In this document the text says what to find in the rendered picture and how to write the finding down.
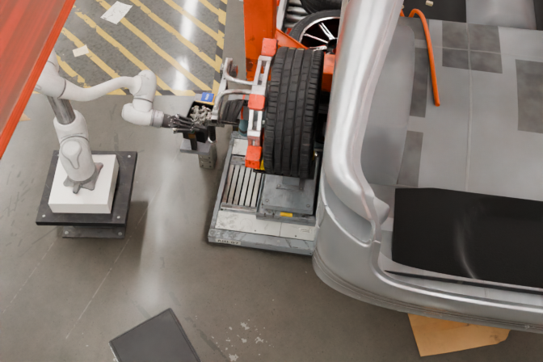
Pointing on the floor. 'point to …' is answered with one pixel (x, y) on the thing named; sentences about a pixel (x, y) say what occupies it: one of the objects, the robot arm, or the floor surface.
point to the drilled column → (208, 158)
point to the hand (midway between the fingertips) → (199, 128)
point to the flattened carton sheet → (452, 335)
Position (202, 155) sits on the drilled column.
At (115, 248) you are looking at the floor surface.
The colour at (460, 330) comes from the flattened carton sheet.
